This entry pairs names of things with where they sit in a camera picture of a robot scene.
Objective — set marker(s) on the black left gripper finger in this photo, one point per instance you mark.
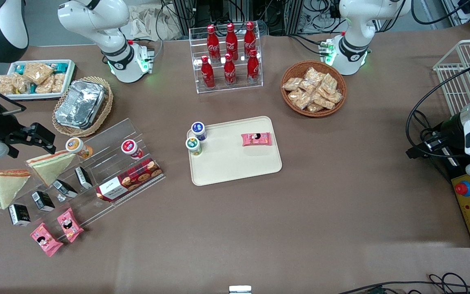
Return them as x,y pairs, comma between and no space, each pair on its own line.
420,152

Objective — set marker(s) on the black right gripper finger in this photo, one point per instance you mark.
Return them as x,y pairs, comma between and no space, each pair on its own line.
12,149
41,138

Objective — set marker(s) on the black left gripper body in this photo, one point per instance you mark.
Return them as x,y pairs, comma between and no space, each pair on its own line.
450,130

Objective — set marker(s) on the triangle sandwich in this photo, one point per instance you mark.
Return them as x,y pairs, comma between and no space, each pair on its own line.
6,188
51,168

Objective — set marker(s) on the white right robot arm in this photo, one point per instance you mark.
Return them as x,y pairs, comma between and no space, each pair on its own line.
112,24

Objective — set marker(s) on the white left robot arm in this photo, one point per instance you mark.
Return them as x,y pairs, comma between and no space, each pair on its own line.
357,36

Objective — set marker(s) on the white rectangular snack tray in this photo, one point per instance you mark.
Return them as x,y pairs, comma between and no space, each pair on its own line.
71,75

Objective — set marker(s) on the beige plastic tray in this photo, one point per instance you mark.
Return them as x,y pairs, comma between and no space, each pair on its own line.
235,163

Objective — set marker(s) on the orange lid snack cup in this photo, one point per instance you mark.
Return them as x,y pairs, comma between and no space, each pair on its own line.
76,147

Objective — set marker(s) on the crispy rice snack packet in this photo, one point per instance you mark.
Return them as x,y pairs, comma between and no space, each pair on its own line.
335,97
329,83
307,86
300,99
323,101
315,108
292,84
22,83
38,72
58,83
45,85
313,74
5,85

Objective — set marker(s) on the stacked foil containers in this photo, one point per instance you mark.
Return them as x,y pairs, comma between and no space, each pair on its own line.
80,104

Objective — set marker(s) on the small black box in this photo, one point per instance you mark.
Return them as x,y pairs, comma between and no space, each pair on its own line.
83,177
42,201
64,188
19,214

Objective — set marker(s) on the teal snack packet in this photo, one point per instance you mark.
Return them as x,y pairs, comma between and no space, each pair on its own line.
61,67
19,69

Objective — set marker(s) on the clear acrylic stepped shelf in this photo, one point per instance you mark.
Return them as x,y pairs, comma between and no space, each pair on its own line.
108,136

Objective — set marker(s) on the oval wicker basket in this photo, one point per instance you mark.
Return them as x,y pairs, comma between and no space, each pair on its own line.
106,110

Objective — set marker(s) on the red lid snack cup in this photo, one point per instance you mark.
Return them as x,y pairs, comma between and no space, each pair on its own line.
131,148

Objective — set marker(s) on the pink snack packet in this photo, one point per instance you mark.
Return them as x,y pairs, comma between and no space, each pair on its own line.
256,139
46,241
70,224

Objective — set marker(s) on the red tartan cookie box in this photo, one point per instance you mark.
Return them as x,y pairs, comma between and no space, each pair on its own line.
131,179

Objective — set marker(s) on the round brown wicker basket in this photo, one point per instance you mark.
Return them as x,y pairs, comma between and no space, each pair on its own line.
294,67

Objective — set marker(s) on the green lid snack cup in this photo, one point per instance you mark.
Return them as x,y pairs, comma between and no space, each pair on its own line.
193,145

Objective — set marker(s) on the white crumpled plastic sheet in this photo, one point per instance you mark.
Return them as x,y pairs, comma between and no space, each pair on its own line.
145,22

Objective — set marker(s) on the blue lid snack cup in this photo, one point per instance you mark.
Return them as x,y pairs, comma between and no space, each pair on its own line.
198,130

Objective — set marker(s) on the red cola bottle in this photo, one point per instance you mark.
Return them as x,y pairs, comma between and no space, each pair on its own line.
249,37
253,67
229,71
231,40
207,74
213,41

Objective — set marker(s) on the clear acrylic bottle rack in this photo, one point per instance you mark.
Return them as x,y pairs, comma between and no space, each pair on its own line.
239,87

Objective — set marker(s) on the white device edge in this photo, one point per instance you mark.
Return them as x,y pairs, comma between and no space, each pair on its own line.
240,290

